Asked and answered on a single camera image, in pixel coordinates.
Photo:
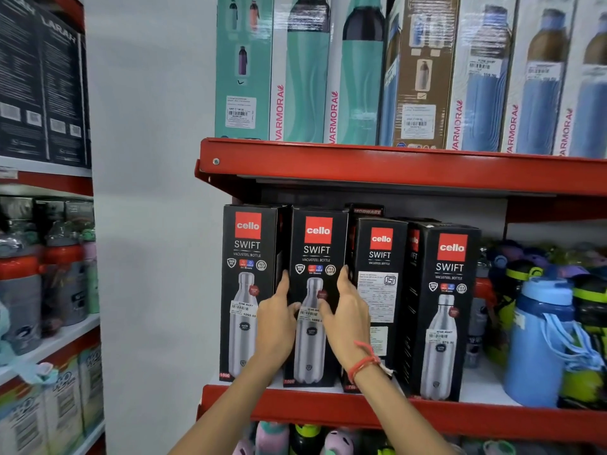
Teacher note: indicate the person's right hand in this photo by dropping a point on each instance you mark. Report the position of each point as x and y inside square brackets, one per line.
[348, 326]

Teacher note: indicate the person's left hand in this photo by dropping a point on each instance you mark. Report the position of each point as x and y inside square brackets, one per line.
[272, 326]

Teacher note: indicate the person's left thumb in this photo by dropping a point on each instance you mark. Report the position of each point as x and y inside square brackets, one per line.
[294, 309]

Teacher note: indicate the person's right thumb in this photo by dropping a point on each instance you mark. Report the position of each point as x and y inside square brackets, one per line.
[325, 308]

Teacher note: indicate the black steel bottle box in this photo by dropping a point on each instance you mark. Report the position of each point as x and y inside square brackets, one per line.
[417, 221]
[448, 326]
[246, 260]
[316, 260]

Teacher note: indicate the person's left forearm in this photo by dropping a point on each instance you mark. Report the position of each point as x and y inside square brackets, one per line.
[227, 412]

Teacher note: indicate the person's right forearm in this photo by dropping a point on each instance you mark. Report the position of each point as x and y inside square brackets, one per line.
[403, 416]

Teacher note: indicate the black box with white label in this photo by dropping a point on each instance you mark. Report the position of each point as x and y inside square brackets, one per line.
[381, 279]

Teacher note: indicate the red metal shelf board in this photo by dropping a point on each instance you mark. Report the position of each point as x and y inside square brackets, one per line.
[308, 407]
[379, 168]

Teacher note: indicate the black box with red stripe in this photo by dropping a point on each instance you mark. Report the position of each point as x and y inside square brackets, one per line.
[365, 210]

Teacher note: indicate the black bottle with green lid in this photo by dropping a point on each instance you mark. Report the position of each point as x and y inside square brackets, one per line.
[306, 440]

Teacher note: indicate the pink bottle with teal lid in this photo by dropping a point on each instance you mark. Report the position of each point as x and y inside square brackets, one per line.
[271, 439]

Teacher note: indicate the pink bottle lid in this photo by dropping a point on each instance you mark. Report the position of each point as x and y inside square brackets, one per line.
[337, 444]

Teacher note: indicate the red lid clear bottle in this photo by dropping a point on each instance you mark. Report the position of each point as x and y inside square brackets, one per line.
[479, 317]

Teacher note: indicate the green and black bottle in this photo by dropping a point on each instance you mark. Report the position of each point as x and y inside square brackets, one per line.
[590, 326]
[510, 303]

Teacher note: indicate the pink and green bottle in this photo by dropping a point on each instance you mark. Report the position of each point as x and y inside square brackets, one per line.
[91, 274]

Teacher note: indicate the blue plastic water bottle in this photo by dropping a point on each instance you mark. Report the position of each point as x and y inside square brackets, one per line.
[538, 345]

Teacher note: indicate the colourful printed bottle box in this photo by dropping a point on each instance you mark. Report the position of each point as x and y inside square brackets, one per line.
[23, 421]
[91, 388]
[64, 407]

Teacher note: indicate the white box with teal bottle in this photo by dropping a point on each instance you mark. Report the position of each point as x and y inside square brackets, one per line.
[358, 89]
[303, 89]

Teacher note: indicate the row of purple lid bottles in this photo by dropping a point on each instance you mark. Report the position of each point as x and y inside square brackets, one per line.
[545, 255]

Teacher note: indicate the wrapped orange and grey bottle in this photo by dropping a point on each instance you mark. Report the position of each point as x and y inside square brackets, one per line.
[19, 298]
[64, 279]

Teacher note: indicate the brown bottle box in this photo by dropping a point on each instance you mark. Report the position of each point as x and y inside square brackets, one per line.
[419, 89]

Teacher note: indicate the white box with blue bottle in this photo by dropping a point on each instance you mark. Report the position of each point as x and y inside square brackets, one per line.
[585, 108]
[536, 104]
[481, 99]

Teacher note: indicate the light teal bottle lid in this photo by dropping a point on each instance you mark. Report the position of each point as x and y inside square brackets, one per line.
[33, 369]

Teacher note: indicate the white and red shelf board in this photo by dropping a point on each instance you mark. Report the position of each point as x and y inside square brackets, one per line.
[47, 177]

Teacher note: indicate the dark grey cardboard box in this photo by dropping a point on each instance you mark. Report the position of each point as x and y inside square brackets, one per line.
[64, 99]
[21, 80]

